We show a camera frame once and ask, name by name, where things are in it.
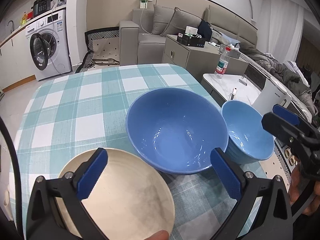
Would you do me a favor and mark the cream plate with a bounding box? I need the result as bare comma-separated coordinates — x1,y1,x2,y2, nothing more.
54,147,176,240

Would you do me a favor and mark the large blue bowl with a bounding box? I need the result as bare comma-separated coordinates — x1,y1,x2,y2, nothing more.
126,88,228,175

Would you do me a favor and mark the kitchen faucet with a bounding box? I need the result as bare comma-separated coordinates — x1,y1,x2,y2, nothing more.
7,20,15,34

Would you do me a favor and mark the operator right hand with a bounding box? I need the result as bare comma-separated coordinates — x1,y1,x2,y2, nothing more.
289,163,320,216

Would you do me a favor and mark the operator thumb tip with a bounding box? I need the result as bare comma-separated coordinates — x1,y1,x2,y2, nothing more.
144,230,169,240

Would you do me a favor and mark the white electric kettle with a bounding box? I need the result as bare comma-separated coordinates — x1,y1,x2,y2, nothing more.
252,77,292,115

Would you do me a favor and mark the light blue ribbed bowl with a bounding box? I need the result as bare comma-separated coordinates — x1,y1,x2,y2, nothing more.
221,100,274,165

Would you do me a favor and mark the clear plastic bottle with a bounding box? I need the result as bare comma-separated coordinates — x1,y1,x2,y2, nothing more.
215,47,231,78

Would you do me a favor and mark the grey side cabinet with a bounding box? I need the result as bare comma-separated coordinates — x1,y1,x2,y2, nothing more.
162,34,250,84

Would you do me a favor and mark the black organizer box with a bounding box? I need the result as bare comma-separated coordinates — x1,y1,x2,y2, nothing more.
177,26,206,48

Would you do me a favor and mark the grey throw pillow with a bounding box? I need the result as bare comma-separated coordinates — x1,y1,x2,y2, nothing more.
161,7,202,37

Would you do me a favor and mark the grey sofa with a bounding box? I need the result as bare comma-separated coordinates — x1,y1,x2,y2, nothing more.
119,4,258,66

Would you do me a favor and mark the white washing machine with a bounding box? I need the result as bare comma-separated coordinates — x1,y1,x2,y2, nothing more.
25,8,72,81

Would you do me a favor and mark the black patterned rug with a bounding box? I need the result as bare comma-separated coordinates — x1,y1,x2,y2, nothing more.
75,27,120,73

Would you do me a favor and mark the yellow oil bottle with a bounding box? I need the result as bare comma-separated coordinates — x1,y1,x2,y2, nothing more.
21,13,28,25

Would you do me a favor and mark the black pressure cooker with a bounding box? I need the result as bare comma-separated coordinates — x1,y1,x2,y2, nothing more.
31,0,52,17

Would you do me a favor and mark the wall socket with charger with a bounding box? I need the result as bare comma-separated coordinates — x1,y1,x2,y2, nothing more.
139,0,153,9

